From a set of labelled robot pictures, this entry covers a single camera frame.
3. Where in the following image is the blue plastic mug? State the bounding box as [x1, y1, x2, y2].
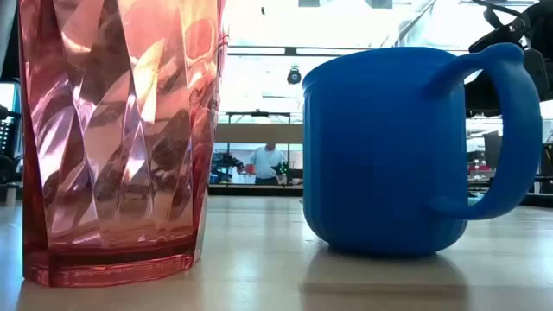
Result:
[302, 42, 543, 259]

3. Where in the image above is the pink faceted plastic tumbler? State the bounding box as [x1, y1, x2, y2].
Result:
[16, 0, 229, 289]

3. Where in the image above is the background workbench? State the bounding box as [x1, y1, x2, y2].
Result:
[466, 129, 553, 204]

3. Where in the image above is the black background table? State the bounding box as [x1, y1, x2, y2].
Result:
[224, 110, 293, 126]

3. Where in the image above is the person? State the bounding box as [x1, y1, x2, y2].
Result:
[244, 143, 289, 187]

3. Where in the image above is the dark background workstation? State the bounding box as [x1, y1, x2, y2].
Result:
[0, 77, 23, 205]

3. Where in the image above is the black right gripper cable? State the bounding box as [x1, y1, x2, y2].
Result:
[472, 0, 531, 28]

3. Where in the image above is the black hanging camera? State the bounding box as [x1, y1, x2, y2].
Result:
[286, 65, 303, 86]

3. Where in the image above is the wooden shelf with black frame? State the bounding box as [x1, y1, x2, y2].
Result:
[214, 123, 305, 145]

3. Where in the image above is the black aluminium table frame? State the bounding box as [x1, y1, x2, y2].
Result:
[207, 184, 553, 208]

